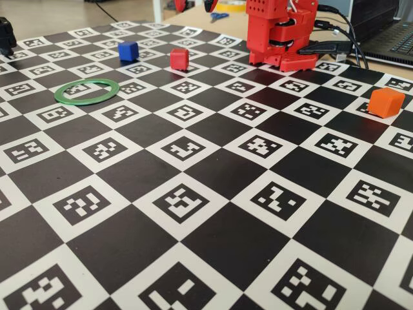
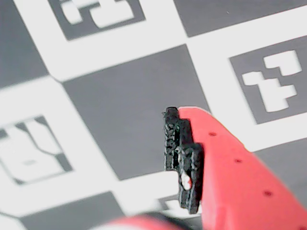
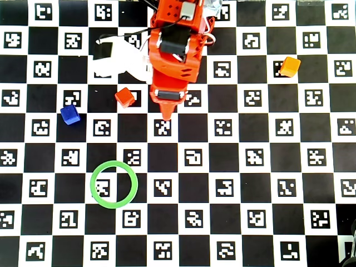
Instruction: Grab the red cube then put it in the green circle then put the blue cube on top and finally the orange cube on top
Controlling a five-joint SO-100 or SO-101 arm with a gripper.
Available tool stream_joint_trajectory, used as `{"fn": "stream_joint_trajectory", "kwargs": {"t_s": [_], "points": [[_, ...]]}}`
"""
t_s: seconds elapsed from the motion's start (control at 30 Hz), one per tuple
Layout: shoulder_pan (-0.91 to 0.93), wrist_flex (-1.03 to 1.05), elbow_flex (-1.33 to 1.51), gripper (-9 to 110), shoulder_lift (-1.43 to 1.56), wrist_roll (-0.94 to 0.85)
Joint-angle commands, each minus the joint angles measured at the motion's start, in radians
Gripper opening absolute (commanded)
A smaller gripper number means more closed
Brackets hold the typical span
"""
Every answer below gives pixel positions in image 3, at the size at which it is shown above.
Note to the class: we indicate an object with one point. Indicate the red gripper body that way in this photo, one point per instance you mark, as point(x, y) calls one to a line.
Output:
point(168, 95)

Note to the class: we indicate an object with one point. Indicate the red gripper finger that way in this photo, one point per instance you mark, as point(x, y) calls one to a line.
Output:
point(167, 109)

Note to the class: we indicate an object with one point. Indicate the red cube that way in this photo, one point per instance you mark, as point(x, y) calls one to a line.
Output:
point(125, 97)

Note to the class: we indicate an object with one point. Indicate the blue cube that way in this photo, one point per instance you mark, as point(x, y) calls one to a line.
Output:
point(70, 114)

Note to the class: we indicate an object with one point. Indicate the orange cube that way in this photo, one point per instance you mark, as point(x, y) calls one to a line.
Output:
point(289, 66)

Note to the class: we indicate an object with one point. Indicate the red robot arm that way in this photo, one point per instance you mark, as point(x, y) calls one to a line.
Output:
point(169, 11)

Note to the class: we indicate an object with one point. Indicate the small grey square module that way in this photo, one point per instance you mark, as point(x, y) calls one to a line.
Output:
point(187, 9)

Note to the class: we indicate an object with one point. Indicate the black white marker mat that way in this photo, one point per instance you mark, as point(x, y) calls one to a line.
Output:
point(239, 133)

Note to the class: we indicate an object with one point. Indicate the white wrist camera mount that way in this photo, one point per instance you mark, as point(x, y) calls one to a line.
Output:
point(122, 59)

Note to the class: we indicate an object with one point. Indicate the grey duct tape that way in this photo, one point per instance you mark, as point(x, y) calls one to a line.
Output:
point(214, 7)

